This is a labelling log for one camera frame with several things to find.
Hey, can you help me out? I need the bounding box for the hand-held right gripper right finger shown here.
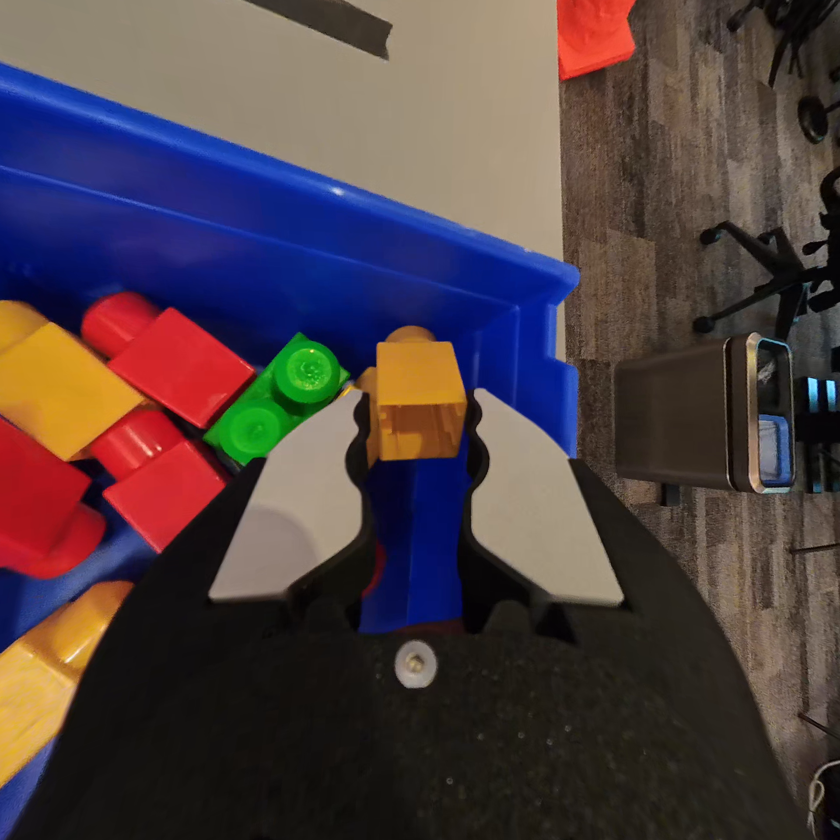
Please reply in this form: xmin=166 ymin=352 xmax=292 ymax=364
xmin=458 ymin=387 xmax=624 ymax=611

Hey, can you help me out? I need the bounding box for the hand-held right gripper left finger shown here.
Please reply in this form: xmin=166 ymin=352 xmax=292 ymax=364
xmin=209 ymin=390 xmax=378 ymax=627

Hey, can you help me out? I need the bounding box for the yellow toy block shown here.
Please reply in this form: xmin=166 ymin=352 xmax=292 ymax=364
xmin=375 ymin=325 xmax=468 ymax=462

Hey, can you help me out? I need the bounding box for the pile of colourful toy blocks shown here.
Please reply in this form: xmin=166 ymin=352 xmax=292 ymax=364
xmin=0 ymin=292 xmax=383 ymax=785

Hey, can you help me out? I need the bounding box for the blue plastic bin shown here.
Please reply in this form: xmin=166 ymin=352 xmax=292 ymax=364
xmin=0 ymin=62 xmax=581 ymax=840

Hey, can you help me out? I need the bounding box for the black office chair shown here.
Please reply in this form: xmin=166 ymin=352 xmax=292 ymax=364
xmin=725 ymin=0 xmax=840 ymax=145
xmin=692 ymin=167 xmax=840 ymax=339

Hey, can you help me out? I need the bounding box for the orange traffic cone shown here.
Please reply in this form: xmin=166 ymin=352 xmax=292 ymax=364
xmin=556 ymin=0 xmax=637 ymax=81

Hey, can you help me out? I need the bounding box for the white cable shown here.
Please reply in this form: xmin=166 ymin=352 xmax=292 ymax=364
xmin=806 ymin=760 xmax=840 ymax=836

